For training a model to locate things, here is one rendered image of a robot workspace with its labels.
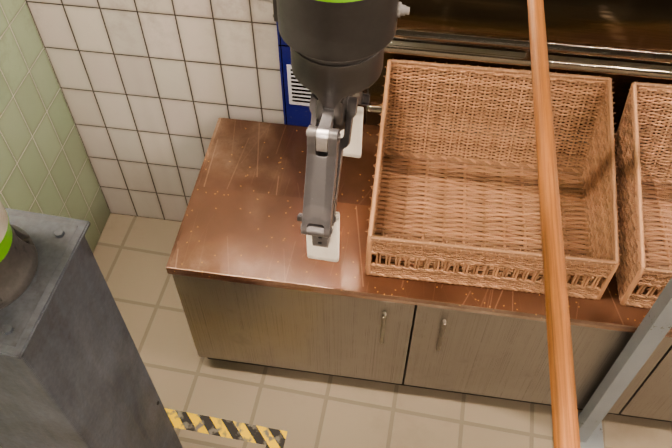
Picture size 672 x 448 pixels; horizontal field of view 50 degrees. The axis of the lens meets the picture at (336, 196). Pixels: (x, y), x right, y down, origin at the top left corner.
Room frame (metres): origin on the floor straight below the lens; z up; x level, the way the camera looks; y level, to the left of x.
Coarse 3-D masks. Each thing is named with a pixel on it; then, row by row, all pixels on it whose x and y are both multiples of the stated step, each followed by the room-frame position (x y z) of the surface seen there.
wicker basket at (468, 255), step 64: (448, 64) 1.37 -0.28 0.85; (384, 128) 1.21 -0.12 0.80; (448, 128) 1.32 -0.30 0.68; (512, 128) 1.31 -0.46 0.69; (576, 128) 1.29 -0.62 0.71; (384, 192) 1.18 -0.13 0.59; (448, 192) 1.18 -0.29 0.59; (512, 192) 1.18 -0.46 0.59; (576, 192) 1.18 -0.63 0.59; (384, 256) 0.98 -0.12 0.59; (448, 256) 0.91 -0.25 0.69; (512, 256) 0.89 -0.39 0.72; (576, 256) 0.88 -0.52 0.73
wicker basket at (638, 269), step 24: (648, 96) 1.29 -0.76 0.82; (624, 120) 1.26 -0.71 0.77; (648, 120) 1.28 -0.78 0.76; (624, 144) 1.21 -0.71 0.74; (648, 144) 1.26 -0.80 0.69; (624, 168) 1.15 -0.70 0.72; (648, 168) 1.23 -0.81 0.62; (624, 192) 1.09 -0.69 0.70; (648, 192) 1.18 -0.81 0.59; (624, 216) 1.03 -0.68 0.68; (648, 216) 1.10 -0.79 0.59; (624, 240) 0.98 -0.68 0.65; (648, 240) 1.03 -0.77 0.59; (624, 264) 0.92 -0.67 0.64; (648, 264) 0.95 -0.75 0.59; (624, 288) 0.87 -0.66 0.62; (648, 288) 0.89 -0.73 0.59
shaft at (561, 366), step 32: (544, 32) 1.05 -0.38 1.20; (544, 64) 0.96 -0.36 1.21; (544, 96) 0.88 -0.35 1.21; (544, 128) 0.81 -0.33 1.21; (544, 160) 0.74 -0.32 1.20; (544, 192) 0.68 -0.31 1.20; (544, 224) 0.62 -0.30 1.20; (544, 256) 0.57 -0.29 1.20; (544, 288) 0.52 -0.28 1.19; (576, 416) 0.33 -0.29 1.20
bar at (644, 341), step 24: (384, 48) 1.06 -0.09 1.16; (408, 48) 1.05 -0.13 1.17; (432, 48) 1.05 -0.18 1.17; (456, 48) 1.04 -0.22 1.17; (480, 48) 1.04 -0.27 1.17; (504, 48) 1.04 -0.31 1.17; (600, 72) 1.00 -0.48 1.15; (624, 72) 0.99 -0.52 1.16; (648, 72) 0.99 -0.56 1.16; (648, 312) 0.78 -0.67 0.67; (648, 336) 0.74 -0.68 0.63; (624, 360) 0.75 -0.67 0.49; (600, 384) 0.78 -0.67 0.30; (624, 384) 0.74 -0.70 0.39; (600, 408) 0.74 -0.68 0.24; (600, 432) 0.77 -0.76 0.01
